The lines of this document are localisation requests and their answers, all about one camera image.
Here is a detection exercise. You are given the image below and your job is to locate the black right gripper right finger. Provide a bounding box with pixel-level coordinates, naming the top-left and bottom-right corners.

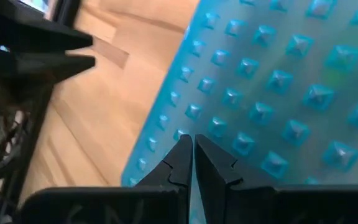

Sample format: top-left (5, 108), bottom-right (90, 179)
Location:
top-left (194, 134), bottom-right (277, 224)

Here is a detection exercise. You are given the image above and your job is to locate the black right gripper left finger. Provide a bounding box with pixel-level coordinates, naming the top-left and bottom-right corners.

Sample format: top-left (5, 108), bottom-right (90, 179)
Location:
top-left (134, 134), bottom-right (194, 224)

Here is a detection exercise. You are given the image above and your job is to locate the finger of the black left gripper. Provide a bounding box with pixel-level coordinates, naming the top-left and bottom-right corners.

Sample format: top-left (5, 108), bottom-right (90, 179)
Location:
top-left (0, 53), bottom-right (96, 84)
top-left (0, 0), bottom-right (94, 54)

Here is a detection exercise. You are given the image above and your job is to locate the blue studded box lid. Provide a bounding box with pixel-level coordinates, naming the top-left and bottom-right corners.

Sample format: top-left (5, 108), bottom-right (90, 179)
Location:
top-left (120, 0), bottom-right (358, 224)

